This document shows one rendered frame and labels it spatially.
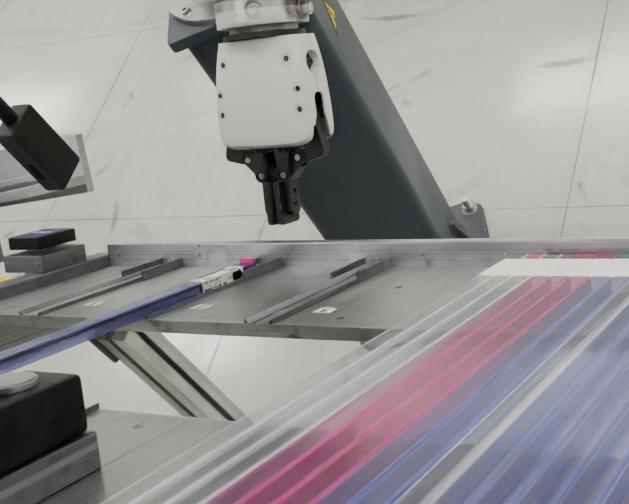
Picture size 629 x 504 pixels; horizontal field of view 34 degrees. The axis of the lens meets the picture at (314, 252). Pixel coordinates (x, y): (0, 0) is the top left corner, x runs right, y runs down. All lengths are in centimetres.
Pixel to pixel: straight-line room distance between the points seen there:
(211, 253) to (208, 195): 120
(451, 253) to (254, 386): 101
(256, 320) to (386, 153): 74
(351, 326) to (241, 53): 34
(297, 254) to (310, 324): 22
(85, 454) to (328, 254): 47
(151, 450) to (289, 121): 48
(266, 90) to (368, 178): 57
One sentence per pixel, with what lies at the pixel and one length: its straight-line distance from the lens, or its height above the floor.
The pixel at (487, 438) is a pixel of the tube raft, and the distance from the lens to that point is 44.
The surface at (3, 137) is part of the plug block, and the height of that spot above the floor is 111.
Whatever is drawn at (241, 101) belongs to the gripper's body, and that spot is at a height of 82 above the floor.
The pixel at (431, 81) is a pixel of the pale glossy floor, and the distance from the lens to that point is 211.
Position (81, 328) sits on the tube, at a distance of 74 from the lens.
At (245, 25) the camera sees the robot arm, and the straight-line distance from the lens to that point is 92.
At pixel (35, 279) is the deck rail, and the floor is 80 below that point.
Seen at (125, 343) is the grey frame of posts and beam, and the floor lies 63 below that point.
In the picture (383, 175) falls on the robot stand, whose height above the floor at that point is 35.
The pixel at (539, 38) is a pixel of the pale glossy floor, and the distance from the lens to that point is 210.
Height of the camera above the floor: 138
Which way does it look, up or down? 45 degrees down
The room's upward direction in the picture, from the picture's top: 36 degrees counter-clockwise
